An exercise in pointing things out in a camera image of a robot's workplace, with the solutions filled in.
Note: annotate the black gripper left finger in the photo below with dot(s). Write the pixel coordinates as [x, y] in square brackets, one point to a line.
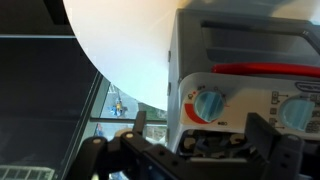
[100, 156]

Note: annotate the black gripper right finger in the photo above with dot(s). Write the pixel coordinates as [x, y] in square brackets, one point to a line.
[283, 156]

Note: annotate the blue knob with red arc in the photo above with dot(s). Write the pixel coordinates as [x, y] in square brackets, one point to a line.
[209, 106]

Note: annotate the blue stove knob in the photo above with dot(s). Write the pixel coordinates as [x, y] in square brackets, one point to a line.
[296, 113]

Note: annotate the grey toy stove oven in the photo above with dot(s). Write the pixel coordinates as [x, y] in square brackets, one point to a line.
[233, 43]

